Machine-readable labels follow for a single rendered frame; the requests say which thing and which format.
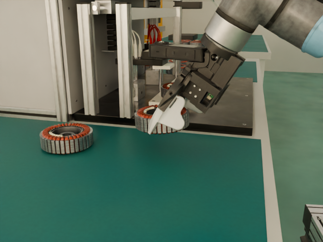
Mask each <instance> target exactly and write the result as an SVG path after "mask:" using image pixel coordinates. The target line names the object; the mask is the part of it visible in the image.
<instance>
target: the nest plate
mask: <svg viewBox="0 0 323 242"><path fill-rule="evenodd" d="M162 99H163V98H162V97H161V92H159V93H158V94H157V95H156V96H155V97H154V98H153V99H152V100H150V101H149V106H151V105H159V103H160V102H161V100H162Z"/></svg>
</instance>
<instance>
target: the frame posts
mask: <svg viewBox="0 0 323 242"><path fill-rule="evenodd" d="M76 6H77V19H78V32H79V45H80V58H81V71H82V83H83V96H84V109H85V115H89V114H91V115H94V116H95V115H96V114H97V113H99V95H98V79H97V63H96V47H95V31H94V15H93V14H92V6H91V2H77V3H76ZM173 9H178V16H175V17H173V43H181V25H182V6H173ZM115 12H116V36H117V59H118V83H119V107H120V118H124V117H126V118H132V116H134V85H133V49H132V13H131V2H115ZM149 23H150V25H154V24H155V25H156V26H157V27H158V18H150V19H149ZM180 72H181V60H177V75H179V73H180Z"/></svg>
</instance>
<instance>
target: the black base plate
mask: <svg viewBox="0 0 323 242"><path fill-rule="evenodd" d="M137 79H144V80H145V81H146V73H143V74H142V75H140V76H138V77H137ZM174 79H175V75H172V74H163V82H162V83H161V84H162V85H163V84H166V83H171V82H172V81H173V80H174ZM229 83H230V85H229V87H228V88H227V90H226V91H225V93H224V94H223V95H222V97H221V98H220V100H219V101H218V103H217V104H216V105H215V104H214V105H213V107H212V108H210V107H209V109H208V110H207V112H206V113H197V112H195V111H192V110H190V109H188V110H189V125H188V126H187V127H186V128H184V129H183V130H185V131H196V132H208V133H224V134H235V135H246V136H252V131H253V78H244V77H232V79H231V80H230V82H229ZM158 93H159V85H146V84H145V96H144V97H143V98H141V99H140V100H139V101H134V113H135V112H136V111H138V110H139V109H140V108H142V107H145V106H149V101H150V100H152V99H153V98H154V97H155V96H156V95H157V94H158ZM74 119H75V121H85V122H96V123H107V124H119V125H130V126H136V125H135V115H134V116H132V118H126V117H124V118H120V107H119V88H117V89H115V90H113V91H112V92H110V93H108V94H107V95H105V96H103V97H101V98H100V99H99V113H97V114H96V115H95V116H94V115H91V114H89V115H85V109H84V108H82V109H81V110H79V111H77V112H75V113H74Z"/></svg>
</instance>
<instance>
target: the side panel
mask: <svg viewBox="0 0 323 242"><path fill-rule="evenodd" d="M0 116H1V117H12V118H23V119H34V120H45V121H60V122H62V121H63V122H69V121H71V120H72V115H71V114H68V104H67V93H66V82H65V72H64V61H63V50H62V36H61V25H60V15H59V4H58V0H0Z"/></svg>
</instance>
